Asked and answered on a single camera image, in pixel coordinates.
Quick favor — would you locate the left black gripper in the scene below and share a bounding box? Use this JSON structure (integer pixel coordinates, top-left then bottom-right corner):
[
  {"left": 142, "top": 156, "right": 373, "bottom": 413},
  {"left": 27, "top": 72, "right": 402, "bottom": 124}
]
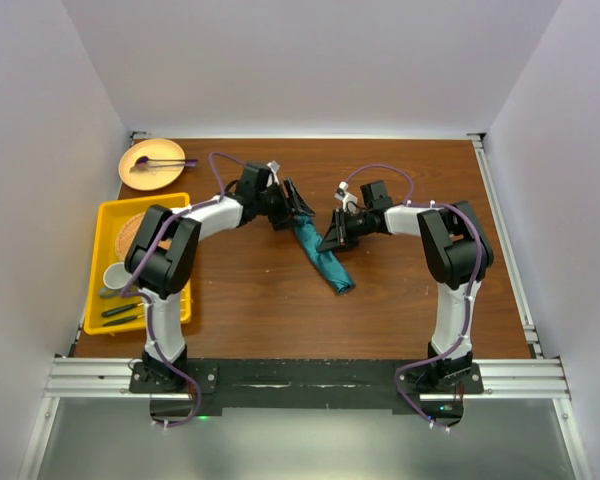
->
[{"left": 255, "top": 178, "right": 314, "bottom": 231}]

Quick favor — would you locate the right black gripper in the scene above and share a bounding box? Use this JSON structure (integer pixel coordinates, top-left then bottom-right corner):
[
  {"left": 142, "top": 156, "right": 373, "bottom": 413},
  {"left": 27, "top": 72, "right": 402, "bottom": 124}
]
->
[{"left": 319, "top": 208, "right": 374, "bottom": 254}]

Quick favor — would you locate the teal cloth napkin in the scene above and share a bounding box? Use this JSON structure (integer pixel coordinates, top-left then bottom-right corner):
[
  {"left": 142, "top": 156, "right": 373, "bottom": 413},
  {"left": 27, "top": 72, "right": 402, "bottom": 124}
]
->
[{"left": 293, "top": 216, "right": 356, "bottom": 295}]

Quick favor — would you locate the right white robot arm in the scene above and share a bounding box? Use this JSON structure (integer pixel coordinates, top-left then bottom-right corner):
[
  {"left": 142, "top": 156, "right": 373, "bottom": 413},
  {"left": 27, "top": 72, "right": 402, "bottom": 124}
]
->
[{"left": 317, "top": 181, "right": 494, "bottom": 393}]

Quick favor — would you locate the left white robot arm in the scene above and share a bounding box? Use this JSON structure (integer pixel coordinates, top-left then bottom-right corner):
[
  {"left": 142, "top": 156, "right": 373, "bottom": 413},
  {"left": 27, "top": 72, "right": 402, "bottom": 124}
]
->
[{"left": 121, "top": 162, "right": 315, "bottom": 393}]

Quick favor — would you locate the purple spoon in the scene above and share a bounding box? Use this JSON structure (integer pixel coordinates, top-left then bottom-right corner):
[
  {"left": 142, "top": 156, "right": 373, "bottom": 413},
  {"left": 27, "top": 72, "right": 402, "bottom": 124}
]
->
[{"left": 131, "top": 156, "right": 198, "bottom": 170}]

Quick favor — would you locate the beige round plate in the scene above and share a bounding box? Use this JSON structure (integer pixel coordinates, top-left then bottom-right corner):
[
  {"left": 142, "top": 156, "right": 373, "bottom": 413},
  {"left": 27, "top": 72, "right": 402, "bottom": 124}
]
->
[{"left": 118, "top": 138, "right": 185, "bottom": 191}]

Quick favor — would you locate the orange woven round mat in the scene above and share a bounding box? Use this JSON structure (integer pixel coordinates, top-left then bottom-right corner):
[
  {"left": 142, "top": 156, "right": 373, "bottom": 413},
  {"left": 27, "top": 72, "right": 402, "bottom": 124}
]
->
[{"left": 114, "top": 213, "right": 145, "bottom": 261}]

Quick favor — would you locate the white grey mug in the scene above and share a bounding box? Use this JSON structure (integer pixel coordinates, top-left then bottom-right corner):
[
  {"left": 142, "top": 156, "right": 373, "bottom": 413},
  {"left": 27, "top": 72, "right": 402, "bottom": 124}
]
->
[{"left": 98, "top": 262, "right": 130, "bottom": 299}]

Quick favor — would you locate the yellow plastic tray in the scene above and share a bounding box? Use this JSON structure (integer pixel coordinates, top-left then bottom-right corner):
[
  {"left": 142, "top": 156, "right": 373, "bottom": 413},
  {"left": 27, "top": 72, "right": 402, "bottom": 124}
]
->
[{"left": 83, "top": 193, "right": 190, "bottom": 335}]

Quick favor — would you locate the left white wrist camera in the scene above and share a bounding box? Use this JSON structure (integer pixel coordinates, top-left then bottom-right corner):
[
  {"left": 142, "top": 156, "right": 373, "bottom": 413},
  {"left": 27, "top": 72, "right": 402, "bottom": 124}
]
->
[{"left": 266, "top": 160, "right": 280, "bottom": 187}]

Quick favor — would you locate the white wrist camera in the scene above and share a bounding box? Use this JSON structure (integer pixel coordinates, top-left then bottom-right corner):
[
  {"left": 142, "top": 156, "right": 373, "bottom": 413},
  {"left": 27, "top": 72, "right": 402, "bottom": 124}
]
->
[
  {"left": 335, "top": 181, "right": 361, "bottom": 214},
  {"left": 266, "top": 160, "right": 280, "bottom": 187}
]

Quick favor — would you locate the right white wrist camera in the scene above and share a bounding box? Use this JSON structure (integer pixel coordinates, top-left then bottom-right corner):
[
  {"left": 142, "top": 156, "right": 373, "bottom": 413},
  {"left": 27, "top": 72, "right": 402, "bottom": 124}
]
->
[{"left": 335, "top": 181, "right": 361, "bottom": 214}]

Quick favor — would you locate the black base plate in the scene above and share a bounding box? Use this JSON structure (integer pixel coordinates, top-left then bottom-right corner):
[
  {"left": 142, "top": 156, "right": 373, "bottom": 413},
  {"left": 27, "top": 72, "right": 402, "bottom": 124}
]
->
[{"left": 129, "top": 359, "right": 484, "bottom": 425}]

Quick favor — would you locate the gold utensil green handle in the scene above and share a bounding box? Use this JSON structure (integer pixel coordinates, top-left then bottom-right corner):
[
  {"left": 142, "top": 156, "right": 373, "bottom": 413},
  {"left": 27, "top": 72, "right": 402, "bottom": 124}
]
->
[{"left": 102, "top": 314, "right": 144, "bottom": 328}]

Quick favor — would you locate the gold spoon green handle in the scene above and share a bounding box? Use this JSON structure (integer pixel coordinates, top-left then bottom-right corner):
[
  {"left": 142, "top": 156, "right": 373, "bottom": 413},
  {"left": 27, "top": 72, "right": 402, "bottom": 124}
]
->
[{"left": 101, "top": 302, "right": 141, "bottom": 318}]

